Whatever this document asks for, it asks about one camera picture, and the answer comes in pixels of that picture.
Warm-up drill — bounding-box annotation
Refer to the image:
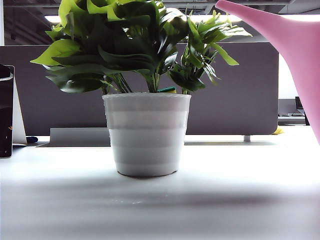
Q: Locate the pink plastic watering can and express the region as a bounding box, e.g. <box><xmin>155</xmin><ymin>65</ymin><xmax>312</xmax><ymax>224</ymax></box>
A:
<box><xmin>215</xmin><ymin>0</ymin><xmax>320</xmax><ymax>146</ymax></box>

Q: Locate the white ribbed plant pot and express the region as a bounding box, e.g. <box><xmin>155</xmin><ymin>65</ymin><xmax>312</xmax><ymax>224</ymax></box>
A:
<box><xmin>102</xmin><ymin>92</ymin><xmax>193</xmax><ymax>177</ymax></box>

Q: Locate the green artificial leafy plant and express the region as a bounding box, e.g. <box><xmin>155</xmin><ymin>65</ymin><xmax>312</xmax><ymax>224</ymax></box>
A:
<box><xmin>29</xmin><ymin>0</ymin><xmax>253</xmax><ymax>95</ymax></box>

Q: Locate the yellow green sponge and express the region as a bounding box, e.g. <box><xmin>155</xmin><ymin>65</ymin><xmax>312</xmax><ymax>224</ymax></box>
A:
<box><xmin>157</xmin><ymin>86</ymin><xmax>178</xmax><ymax>95</ymax></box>

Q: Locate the grey desk partition panel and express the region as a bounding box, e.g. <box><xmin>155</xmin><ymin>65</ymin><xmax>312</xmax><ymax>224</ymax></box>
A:
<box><xmin>0</xmin><ymin>41</ymin><xmax>280</xmax><ymax>136</ymax></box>

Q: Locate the grey partition base box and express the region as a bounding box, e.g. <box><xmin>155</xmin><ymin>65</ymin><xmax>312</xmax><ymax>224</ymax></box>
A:
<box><xmin>49</xmin><ymin>127</ymin><xmax>112</xmax><ymax>148</ymax></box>

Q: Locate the white background office desk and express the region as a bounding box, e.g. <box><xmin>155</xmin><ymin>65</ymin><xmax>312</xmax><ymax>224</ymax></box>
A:
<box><xmin>277</xmin><ymin>98</ymin><xmax>312</xmax><ymax>126</ymax></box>

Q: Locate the white stand board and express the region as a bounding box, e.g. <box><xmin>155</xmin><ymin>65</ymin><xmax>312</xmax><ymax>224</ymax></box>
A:
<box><xmin>11</xmin><ymin>74</ymin><xmax>28</xmax><ymax>146</ymax></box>

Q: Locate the dark computer monitor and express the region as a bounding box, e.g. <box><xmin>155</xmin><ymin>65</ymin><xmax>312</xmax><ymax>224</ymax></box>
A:
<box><xmin>294</xmin><ymin>96</ymin><xmax>305</xmax><ymax>111</ymax></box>

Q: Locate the black glossy panel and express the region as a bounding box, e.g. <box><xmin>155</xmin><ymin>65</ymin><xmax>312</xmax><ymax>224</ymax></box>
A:
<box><xmin>0</xmin><ymin>63</ymin><xmax>15</xmax><ymax>159</ymax></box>

